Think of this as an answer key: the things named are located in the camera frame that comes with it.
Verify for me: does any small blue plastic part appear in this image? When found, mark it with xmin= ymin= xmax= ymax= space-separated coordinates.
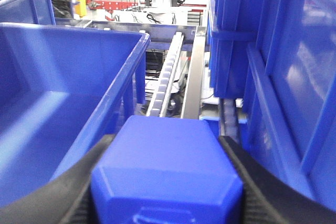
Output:
xmin=91 ymin=115 xmax=243 ymax=223

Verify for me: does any steel divider rail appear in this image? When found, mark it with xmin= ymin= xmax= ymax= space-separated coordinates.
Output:
xmin=181 ymin=26 xmax=206 ymax=120

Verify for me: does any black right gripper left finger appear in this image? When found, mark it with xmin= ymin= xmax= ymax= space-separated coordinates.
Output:
xmin=1 ymin=134 xmax=115 ymax=223

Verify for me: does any red conveyor frame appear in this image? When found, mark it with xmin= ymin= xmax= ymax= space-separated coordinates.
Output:
xmin=87 ymin=0 xmax=206 ymax=13

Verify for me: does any blue bin stacked right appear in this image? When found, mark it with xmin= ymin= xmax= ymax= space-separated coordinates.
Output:
xmin=209 ymin=0 xmax=335 ymax=210

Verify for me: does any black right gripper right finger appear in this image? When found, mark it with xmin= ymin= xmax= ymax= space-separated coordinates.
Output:
xmin=218 ymin=136 xmax=335 ymax=223

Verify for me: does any white roller track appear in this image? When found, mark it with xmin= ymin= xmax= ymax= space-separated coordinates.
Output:
xmin=146 ymin=32 xmax=184 ymax=117

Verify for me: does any large blue target bin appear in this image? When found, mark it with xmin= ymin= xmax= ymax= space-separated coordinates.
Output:
xmin=1 ymin=23 xmax=150 ymax=206

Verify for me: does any blue bin left side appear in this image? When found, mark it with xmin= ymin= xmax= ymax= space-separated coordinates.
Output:
xmin=1 ymin=0 xmax=56 ymax=25

